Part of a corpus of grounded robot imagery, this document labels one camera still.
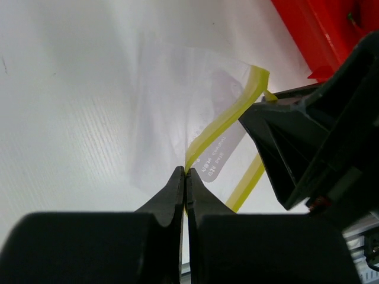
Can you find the clear zip top bag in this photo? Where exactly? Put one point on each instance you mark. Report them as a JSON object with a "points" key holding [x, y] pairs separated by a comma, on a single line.
{"points": [[187, 113]]}

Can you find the red plastic tray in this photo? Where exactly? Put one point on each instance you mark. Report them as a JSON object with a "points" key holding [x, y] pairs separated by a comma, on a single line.
{"points": [[325, 32]]}

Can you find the aluminium mounting rail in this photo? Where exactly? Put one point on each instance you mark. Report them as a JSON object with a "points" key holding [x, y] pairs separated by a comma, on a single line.
{"points": [[362, 241]]}

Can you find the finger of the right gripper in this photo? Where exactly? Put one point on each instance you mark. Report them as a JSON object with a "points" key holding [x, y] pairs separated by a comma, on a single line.
{"points": [[288, 138], [304, 94]]}

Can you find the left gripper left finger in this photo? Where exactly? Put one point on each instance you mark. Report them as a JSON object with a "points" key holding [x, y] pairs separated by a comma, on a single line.
{"points": [[143, 246]]}

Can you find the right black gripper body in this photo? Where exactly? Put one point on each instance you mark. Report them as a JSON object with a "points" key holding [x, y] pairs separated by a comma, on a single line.
{"points": [[346, 109]]}

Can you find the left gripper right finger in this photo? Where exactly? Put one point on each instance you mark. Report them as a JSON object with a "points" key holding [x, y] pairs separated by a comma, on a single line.
{"points": [[226, 247]]}

